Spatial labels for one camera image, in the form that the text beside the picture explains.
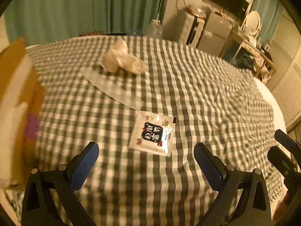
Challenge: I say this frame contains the white black snack sachet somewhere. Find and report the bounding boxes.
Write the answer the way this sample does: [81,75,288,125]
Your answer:
[129,111,177,157]

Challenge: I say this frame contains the clear plastic packet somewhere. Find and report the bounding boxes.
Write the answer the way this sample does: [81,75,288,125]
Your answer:
[80,67,143,111]

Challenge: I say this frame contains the white cloth toy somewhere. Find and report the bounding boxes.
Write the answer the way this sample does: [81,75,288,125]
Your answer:
[103,37,146,75]

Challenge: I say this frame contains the white vanity desk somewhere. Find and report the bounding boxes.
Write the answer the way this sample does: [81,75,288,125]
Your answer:
[219,29,277,77]

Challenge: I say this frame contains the brown cardboard box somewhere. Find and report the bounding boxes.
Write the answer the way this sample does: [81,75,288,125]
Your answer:
[1,38,45,190]

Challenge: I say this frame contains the white oval mirror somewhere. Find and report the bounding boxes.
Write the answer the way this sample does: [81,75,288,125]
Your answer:
[245,11,262,36]

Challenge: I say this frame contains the checkered gray white cloth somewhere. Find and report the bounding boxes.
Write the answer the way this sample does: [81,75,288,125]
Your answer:
[4,34,284,226]

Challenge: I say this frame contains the silver small fridge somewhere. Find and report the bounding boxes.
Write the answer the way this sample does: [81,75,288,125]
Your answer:
[197,9,233,56]

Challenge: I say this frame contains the white suitcase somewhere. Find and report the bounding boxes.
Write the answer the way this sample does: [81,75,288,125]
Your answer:
[172,11,205,47]

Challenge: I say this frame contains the clear water bottle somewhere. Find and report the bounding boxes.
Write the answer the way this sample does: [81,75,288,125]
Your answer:
[144,19,163,39]

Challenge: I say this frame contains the green curtain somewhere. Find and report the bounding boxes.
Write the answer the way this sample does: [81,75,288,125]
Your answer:
[4,0,167,45]

